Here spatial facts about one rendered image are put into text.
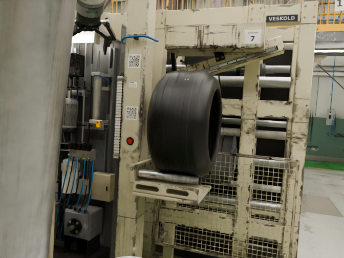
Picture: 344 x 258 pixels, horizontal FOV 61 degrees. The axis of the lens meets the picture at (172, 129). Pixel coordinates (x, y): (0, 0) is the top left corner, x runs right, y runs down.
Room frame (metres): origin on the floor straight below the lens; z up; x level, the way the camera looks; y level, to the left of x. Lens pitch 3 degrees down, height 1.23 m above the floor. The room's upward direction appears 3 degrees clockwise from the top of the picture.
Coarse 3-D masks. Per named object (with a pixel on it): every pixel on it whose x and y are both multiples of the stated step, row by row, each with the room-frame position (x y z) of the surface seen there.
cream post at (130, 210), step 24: (144, 0) 1.64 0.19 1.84; (144, 24) 1.64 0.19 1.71; (144, 48) 1.64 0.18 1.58; (144, 72) 1.64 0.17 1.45; (144, 96) 1.66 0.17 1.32; (144, 120) 1.67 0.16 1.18; (120, 144) 1.67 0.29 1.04; (144, 144) 1.69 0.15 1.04; (120, 168) 1.67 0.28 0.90; (120, 192) 1.67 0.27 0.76; (120, 216) 1.67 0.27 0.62; (120, 240) 1.66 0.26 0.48
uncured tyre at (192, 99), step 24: (192, 72) 1.53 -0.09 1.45; (168, 96) 1.40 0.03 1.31; (192, 96) 1.37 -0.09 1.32; (216, 96) 1.78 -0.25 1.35; (168, 120) 1.37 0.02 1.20; (192, 120) 1.34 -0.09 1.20; (216, 120) 1.84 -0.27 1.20; (168, 144) 1.38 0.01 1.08; (192, 144) 1.35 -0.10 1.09; (216, 144) 1.75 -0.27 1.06; (168, 168) 1.48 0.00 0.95; (192, 168) 1.43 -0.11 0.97
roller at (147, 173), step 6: (138, 174) 1.56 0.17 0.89; (144, 174) 1.54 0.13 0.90; (150, 174) 1.53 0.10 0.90; (156, 174) 1.52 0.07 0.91; (162, 174) 1.51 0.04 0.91; (168, 174) 1.51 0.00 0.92; (174, 174) 1.50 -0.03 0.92; (180, 174) 1.50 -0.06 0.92; (168, 180) 1.51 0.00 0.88; (174, 180) 1.49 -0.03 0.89; (180, 180) 1.48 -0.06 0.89; (186, 180) 1.47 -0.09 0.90; (192, 180) 1.46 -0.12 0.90; (198, 180) 1.45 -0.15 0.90
